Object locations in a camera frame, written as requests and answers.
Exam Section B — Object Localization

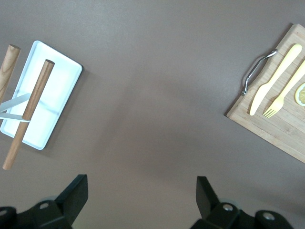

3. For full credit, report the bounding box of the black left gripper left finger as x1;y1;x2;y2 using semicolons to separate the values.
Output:
0;174;89;229

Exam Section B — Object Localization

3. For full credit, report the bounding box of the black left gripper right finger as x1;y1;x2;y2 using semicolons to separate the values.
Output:
190;176;294;229

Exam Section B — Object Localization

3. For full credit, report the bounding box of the bamboo cutting board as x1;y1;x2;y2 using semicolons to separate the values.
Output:
225;23;305;164

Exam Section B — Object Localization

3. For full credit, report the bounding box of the white rack base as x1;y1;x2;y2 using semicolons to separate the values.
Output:
0;40;83;151

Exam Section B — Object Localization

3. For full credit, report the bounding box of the yellow plastic fork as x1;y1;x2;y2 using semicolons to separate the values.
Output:
262;59;305;119

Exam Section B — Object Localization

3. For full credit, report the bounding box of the yellow plastic knife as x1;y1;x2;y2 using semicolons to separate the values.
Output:
249;44;303;116

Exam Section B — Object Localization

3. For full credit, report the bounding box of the lemon slice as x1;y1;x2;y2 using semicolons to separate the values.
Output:
295;83;305;107

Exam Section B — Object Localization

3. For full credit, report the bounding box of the metal cutting board handle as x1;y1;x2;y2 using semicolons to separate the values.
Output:
241;49;279;96

